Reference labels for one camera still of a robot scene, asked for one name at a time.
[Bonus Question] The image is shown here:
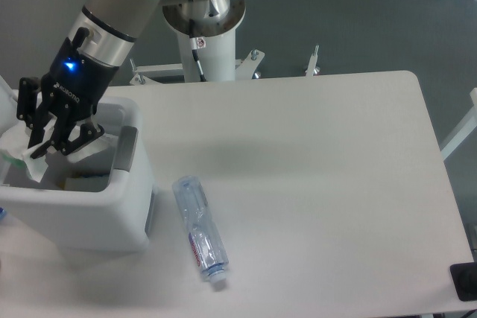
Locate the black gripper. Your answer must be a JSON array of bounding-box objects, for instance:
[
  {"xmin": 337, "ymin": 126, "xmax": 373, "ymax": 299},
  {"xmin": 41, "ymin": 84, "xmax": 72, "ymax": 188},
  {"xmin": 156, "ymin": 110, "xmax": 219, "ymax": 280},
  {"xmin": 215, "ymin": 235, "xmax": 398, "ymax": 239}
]
[{"xmin": 16, "ymin": 27, "xmax": 119, "ymax": 159}]

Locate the white plastic bag wrapper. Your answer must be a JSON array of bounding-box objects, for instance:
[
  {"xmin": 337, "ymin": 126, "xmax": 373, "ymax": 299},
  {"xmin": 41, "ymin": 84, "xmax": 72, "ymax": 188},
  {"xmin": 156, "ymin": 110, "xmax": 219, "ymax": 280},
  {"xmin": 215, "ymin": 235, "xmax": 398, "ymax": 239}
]
[{"xmin": 0, "ymin": 121, "xmax": 119, "ymax": 185}]

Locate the clear plastic water bottle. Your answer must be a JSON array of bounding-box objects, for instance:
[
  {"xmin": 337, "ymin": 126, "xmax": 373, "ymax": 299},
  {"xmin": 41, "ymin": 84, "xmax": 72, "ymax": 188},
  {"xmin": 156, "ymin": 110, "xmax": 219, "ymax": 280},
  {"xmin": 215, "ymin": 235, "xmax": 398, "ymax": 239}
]
[{"xmin": 172, "ymin": 176, "xmax": 229, "ymax": 291}]

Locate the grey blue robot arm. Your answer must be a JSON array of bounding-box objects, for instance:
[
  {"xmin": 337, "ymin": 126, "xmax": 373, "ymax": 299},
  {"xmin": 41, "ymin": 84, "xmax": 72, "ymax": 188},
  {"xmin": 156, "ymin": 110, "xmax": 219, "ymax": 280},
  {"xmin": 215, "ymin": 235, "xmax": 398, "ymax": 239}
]
[{"xmin": 16, "ymin": 0, "xmax": 245, "ymax": 159}]

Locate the trash inside the can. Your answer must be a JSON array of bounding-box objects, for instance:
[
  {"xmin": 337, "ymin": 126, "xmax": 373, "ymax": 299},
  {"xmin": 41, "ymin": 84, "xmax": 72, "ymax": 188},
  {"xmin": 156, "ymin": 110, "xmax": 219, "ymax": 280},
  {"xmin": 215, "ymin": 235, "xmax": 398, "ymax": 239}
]
[{"xmin": 54, "ymin": 172, "xmax": 110, "ymax": 193}]

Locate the white trash can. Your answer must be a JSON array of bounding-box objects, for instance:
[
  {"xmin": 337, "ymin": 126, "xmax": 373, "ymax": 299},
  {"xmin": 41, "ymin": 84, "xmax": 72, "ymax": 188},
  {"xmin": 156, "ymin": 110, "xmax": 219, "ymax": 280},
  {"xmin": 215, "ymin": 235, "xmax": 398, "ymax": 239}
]
[{"xmin": 1, "ymin": 80, "xmax": 155, "ymax": 252}]

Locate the blue object at left edge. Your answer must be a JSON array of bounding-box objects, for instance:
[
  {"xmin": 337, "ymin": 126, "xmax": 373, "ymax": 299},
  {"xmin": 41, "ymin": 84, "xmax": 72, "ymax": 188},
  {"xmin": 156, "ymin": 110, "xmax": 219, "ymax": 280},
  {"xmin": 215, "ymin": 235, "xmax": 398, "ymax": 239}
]
[{"xmin": 0, "ymin": 208, "xmax": 7, "ymax": 221}]

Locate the black device at table edge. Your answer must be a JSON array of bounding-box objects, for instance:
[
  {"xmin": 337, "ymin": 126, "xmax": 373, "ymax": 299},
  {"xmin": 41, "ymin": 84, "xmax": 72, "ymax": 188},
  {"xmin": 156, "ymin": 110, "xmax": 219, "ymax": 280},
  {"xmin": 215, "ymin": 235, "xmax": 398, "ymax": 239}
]
[{"xmin": 449, "ymin": 262, "xmax": 476, "ymax": 302}]

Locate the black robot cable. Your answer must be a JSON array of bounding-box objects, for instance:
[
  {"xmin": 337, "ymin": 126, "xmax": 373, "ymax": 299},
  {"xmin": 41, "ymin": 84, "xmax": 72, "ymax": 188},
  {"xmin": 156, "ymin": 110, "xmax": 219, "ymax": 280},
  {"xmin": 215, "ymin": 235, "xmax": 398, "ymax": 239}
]
[{"xmin": 181, "ymin": 0, "xmax": 208, "ymax": 83}]

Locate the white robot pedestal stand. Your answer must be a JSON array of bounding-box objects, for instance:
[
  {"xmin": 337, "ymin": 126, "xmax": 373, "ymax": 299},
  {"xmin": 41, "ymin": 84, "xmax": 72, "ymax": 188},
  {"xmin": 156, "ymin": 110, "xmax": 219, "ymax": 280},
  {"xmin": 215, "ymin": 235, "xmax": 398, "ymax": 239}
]
[{"xmin": 128, "ymin": 0, "xmax": 322, "ymax": 86}]

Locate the white frame at right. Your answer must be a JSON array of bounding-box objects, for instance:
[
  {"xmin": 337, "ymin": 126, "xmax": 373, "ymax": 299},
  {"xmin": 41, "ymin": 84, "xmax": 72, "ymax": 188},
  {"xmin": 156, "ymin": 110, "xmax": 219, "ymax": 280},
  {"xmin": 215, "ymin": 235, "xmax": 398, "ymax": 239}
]
[{"xmin": 440, "ymin": 88, "xmax": 476, "ymax": 160}]

